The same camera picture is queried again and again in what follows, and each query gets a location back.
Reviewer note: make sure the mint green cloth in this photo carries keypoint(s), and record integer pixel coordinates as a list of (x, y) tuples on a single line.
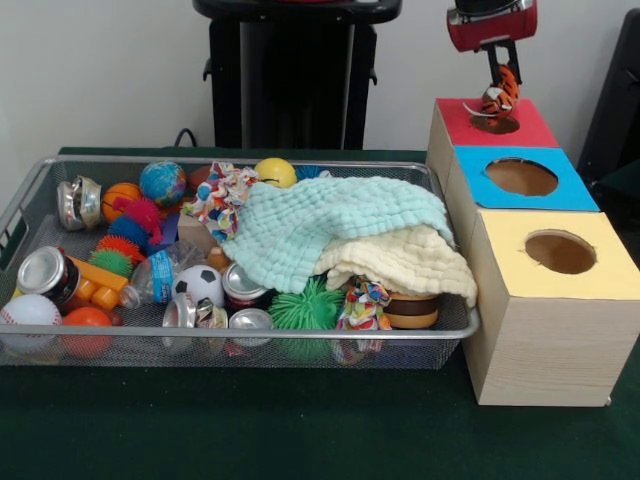
[(325, 220)]

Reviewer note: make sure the cream waffle cloth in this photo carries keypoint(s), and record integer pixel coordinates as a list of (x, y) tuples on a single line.
[(425, 270)]

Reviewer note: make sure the wooden box with three holes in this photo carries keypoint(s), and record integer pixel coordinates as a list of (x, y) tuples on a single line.
[(550, 350)]

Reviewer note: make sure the globe print ball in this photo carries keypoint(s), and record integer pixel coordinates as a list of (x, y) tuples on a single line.
[(162, 182)]

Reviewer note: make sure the green spiky ball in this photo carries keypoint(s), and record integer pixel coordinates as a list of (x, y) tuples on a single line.
[(305, 307)]

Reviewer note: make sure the orange striped tiger toy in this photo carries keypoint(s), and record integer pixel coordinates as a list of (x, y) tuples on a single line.
[(500, 97)]

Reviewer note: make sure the white baseball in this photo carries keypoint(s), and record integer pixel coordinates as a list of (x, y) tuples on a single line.
[(27, 312)]

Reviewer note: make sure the clear mesh bin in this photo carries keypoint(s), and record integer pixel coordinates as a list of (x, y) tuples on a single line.
[(300, 355)]

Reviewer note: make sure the small soccer ball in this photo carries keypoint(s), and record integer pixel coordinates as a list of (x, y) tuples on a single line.
[(197, 284)]

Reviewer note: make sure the orange plastic toy block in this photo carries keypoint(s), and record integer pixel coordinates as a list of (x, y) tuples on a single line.
[(100, 287)]

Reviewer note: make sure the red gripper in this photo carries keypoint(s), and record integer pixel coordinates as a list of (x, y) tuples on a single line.
[(492, 30)]

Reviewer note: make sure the toy hamburger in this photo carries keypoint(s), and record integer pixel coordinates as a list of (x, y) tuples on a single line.
[(410, 310)]

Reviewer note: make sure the orange ball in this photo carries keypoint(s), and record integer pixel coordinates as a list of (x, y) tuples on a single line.
[(85, 320)]

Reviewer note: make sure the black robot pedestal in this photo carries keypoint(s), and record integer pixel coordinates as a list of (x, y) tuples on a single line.
[(280, 75)]

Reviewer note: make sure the yellow smiley ball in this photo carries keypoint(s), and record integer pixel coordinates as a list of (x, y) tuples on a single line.
[(275, 170)]

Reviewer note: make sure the black chair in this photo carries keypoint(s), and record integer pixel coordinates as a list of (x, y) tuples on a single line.
[(620, 100)]

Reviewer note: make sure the dark green table cloth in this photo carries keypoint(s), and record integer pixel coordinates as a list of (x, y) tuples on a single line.
[(300, 425)]

